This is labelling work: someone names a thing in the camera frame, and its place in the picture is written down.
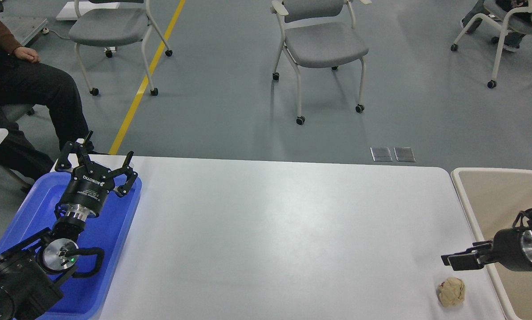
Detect beige plastic bin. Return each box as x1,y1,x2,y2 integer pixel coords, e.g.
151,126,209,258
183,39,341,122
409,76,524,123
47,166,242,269
451,168,532,320

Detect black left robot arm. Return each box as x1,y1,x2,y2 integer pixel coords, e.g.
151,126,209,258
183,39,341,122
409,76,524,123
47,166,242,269
0,142,142,320

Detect grey chair right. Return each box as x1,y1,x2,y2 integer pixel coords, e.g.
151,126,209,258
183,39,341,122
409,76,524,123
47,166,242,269
450,0,532,88

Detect right metal floor plate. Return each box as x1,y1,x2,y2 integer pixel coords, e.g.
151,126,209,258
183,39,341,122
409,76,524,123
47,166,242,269
394,147,416,163

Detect grey chair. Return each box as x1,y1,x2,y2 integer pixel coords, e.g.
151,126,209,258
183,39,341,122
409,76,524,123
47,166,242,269
270,0,369,125
450,0,532,88
68,0,173,96

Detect person's hand on lap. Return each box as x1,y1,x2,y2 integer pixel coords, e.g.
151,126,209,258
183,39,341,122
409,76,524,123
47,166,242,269
12,47,40,63

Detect grey chair left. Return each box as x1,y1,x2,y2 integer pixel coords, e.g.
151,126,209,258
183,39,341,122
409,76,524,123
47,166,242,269
68,0,173,96

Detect metal floor plate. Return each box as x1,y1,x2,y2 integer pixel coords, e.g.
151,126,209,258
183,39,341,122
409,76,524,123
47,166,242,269
370,147,392,162
394,147,416,163

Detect blue plastic tray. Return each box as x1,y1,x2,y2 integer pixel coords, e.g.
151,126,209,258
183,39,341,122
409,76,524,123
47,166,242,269
0,172,142,320

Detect brown paper ball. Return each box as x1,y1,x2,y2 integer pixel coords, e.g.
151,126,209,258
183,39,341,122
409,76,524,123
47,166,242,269
437,277,466,308

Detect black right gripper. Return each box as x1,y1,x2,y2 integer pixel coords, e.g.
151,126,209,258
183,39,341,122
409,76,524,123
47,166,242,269
441,228,532,272

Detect grey chair middle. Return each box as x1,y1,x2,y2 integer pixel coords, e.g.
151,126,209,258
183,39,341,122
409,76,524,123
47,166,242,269
270,0,369,125

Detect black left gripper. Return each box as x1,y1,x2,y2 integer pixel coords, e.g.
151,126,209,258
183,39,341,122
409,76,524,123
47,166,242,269
55,132,138,219

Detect left metal floor plate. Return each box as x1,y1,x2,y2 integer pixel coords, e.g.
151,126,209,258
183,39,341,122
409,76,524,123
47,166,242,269
370,147,392,162

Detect seated person dark clothes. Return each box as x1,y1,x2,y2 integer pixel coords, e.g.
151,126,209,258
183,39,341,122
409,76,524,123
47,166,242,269
0,20,89,180

